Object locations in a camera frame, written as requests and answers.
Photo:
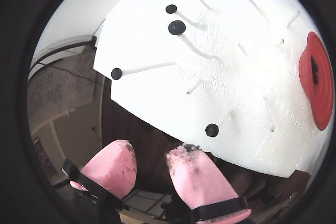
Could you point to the curved white paper stick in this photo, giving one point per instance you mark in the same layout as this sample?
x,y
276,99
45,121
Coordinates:
x,y
196,50

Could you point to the long white paper stick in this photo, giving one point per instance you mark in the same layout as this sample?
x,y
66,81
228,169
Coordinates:
x,y
269,115

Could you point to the red collapsible cup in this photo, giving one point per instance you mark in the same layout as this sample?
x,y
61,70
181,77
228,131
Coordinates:
x,y
323,103

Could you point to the white backdrop panel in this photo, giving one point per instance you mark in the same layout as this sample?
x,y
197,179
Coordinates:
x,y
78,11

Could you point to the pink covered gripper finger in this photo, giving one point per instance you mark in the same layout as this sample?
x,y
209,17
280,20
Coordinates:
x,y
107,171
199,179

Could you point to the beige patterned rug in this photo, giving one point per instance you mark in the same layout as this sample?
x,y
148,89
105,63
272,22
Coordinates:
x,y
57,90

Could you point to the white foam board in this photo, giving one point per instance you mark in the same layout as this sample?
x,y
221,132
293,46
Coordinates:
x,y
236,90

